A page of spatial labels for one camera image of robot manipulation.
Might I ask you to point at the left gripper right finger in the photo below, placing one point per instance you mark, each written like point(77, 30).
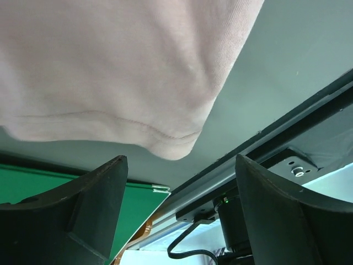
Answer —
point(290, 224)

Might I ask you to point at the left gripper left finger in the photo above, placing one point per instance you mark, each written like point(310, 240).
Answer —
point(74, 223)

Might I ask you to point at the pink t shirt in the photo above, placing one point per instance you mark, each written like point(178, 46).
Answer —
point(145, 73)

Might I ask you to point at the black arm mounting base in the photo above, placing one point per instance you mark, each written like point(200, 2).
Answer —
point(322, 138)

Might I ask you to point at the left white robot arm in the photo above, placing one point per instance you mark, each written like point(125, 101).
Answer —
point(227, 205)

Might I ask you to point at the green book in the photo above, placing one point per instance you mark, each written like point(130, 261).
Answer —
point(139, 202)

